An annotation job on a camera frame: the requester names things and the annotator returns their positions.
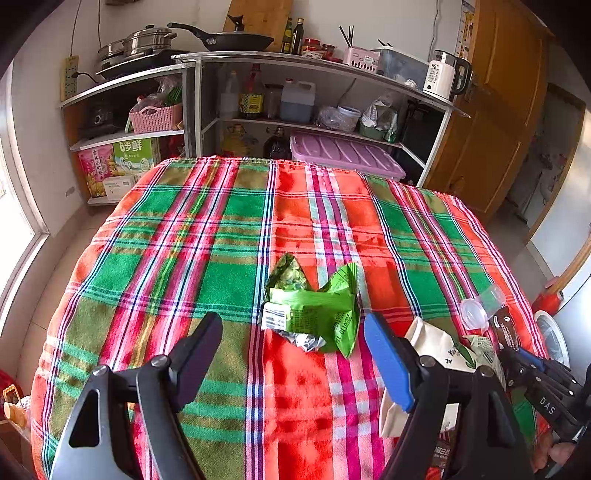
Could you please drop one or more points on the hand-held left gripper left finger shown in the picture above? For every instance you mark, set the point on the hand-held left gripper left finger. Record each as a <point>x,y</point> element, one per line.
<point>198,355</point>

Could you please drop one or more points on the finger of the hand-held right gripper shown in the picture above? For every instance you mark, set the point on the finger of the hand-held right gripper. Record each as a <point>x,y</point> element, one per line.
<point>512,364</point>
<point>535,361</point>

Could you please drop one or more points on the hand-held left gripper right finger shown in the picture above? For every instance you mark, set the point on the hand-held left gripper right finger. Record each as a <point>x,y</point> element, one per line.
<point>388,364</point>

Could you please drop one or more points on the clear plastic bin liner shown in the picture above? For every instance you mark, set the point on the clear plastic bin liner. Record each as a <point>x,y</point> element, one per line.
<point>555,339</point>

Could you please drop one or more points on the green and white packet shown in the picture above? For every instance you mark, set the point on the green and white packet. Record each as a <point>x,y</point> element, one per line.
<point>482,353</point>

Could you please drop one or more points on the dark brown wrapper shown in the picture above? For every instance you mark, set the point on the dark brown wrapper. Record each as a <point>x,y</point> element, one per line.
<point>505,327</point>

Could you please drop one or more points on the white waste bin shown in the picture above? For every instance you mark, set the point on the white waste bin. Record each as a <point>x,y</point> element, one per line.
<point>542,319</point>

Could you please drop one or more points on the white paper bag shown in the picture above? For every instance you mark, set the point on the white paper bag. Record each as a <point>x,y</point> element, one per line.
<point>434,341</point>

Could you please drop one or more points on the clear plastic cup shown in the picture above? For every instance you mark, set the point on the clear plastic cup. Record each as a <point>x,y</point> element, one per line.
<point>475,314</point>

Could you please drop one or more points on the green snack wrapper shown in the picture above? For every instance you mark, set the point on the green snack wrapper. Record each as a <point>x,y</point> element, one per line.
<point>318,309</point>

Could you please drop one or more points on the dark printed packet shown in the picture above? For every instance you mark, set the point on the dark printed packet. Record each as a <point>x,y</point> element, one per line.
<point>445,454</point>

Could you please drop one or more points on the person's right hand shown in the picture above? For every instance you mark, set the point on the person's right hand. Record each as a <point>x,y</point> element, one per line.
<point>561,454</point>

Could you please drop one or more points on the silver refrigerator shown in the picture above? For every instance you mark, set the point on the silver refrigerator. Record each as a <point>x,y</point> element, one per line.
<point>577,318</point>

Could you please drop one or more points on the red plastic item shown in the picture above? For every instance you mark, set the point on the red plastic item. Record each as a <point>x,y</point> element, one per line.
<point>547,300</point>

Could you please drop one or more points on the plaid tablecloth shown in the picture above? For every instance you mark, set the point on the plaid tablecloth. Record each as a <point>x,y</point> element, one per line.
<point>184,240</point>

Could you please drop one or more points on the small white box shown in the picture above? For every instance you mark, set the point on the small white box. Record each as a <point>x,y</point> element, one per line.
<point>120,187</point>

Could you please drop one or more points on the green milk carton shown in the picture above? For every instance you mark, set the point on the green milk carton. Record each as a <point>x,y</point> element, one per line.
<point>136,154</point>

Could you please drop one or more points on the pink snack carton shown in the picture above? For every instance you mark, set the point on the pink snack carton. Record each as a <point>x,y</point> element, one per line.
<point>97,170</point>

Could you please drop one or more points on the pink lidded storage box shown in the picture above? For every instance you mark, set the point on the pink lidded storage box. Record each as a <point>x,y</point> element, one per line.
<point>346,154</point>

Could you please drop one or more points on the window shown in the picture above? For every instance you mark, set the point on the window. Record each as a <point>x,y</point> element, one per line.
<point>14,240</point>

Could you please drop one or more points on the yellow oil bottle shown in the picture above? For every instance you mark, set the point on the yellow oil bottle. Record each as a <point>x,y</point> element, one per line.
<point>238,141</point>

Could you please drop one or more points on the dark oil bottle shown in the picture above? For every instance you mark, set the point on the dark oil bottle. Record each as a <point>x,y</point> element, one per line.
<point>277,145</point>

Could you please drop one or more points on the wooden door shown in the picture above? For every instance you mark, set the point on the wooden door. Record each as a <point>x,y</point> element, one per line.
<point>489,138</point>

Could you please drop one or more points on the pink woven basket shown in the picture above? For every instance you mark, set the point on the pink woven basket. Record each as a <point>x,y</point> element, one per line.
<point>154,120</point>

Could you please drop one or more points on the grey crumpled bag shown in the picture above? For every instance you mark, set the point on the grey crumpled bag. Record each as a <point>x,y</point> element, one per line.
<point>376,113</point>

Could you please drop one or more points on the white plastic tub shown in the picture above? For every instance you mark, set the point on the white plastic tub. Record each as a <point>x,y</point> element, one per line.
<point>351,115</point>

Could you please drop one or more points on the crumpled clear plastic bag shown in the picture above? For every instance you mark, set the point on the crumpled clear plastic bag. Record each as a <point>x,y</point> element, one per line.
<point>328,119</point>

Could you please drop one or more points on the clear plastic bottle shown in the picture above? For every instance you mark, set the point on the clear plastic bottle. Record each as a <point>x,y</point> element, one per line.
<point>229,99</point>

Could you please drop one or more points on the yellow-label sauce bottle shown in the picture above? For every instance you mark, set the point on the yellow-label sauce bottle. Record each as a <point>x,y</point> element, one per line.
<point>251,99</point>

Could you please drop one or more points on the dark glass jar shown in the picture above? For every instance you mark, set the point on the dark glass jar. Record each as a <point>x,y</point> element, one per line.
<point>273,104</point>

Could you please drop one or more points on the bag of green vegetables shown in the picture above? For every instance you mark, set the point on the bag of green vegetables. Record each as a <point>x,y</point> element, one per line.
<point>159,94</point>

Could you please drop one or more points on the grey plastic jug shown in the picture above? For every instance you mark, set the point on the grey plastic jug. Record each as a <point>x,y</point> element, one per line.
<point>298,101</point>

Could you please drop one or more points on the long metal shelf rack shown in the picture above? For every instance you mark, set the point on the long metal shelf rack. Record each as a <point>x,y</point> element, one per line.
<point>323,92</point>

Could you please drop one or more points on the short metal shelf rack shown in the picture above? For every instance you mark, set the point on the short metal shelf rack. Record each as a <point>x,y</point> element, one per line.
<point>129,76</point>

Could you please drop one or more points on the white electric kettle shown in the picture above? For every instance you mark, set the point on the white electric kettle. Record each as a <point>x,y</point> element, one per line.
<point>438,78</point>

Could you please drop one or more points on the clear plastic storage container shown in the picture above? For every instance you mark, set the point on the clear plastic storage container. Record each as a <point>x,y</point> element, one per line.
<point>401,69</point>

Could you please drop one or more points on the black induction cooker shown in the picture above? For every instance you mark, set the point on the black induction cooker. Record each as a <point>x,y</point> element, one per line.
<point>138,64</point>

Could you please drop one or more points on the pink utensil holder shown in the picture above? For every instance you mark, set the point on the pink utensil holder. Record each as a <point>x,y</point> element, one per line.
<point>361,60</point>

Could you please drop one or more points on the black frying pan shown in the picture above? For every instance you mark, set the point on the black frying pan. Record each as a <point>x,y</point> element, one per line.
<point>235,41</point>

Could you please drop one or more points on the steel steamer pot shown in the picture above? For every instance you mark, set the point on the steel steamer pot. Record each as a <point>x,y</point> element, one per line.
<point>147,41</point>

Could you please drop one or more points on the small red jar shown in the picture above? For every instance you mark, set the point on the small red jar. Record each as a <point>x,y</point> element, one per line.
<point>328,51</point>

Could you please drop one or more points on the red sauce jar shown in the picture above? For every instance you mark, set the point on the red sauce jar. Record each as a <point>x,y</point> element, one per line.
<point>311,48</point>

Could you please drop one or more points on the green glass bottle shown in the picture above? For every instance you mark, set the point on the green glass bottle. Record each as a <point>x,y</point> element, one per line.
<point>287,39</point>

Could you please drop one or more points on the dark chopsticks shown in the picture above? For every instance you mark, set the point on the dark chopsticks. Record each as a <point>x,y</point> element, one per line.
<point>347,37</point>

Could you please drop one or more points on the dark sauce bottle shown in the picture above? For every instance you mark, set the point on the dark sauce bottle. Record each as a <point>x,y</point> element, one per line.
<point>298,39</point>

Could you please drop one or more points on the wooden cutting board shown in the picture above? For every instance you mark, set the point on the wooden cutting board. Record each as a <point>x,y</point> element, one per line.
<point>263,18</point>

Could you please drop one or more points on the wall power strip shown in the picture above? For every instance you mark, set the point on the wall power strip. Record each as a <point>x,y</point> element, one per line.
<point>69,78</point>

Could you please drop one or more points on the wall calendar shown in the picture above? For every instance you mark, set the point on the wall calendar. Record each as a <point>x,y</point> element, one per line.
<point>466,27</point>

